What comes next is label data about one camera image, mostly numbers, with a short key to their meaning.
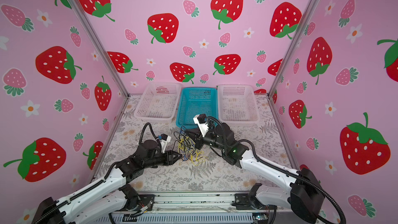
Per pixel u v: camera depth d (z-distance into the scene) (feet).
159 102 3.77
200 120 1.96
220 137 1.81
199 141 1.99
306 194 1.31
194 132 2.07
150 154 2.03
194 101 3.81
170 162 2.28
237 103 3.76
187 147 2.39
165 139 2.39
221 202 2.46
